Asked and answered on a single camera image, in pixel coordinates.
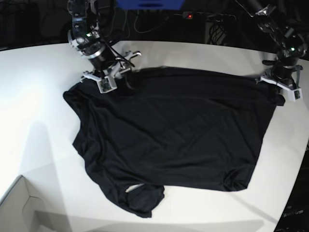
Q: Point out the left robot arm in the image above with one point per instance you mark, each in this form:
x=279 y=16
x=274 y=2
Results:
x=289 y=37

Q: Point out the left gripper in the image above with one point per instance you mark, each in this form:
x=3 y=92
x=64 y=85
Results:
x=285 y=77

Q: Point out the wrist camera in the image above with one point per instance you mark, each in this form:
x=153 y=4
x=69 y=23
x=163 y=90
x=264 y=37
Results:
x=107 y=85
x=294 y=94

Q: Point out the blue plastic bin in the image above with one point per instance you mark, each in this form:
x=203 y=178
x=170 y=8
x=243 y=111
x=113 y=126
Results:
x=150 y=4

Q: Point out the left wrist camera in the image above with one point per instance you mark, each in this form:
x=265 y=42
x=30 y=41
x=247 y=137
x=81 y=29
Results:
x=294 y=94

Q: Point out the white cardboard box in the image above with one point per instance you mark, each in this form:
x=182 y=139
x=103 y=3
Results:
x=21 y=212

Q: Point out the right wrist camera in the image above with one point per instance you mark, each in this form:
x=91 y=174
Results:
x=107 y=85

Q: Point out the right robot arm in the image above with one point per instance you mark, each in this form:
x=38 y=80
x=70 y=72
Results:
x=87 y=38

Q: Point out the black t-shirt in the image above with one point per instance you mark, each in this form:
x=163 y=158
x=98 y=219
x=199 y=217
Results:
x=179 y=127

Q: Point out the black power strip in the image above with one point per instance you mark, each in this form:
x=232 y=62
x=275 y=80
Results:
x=217 y=17

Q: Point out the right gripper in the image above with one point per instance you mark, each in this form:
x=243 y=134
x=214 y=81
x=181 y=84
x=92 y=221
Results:
x=117 y=69

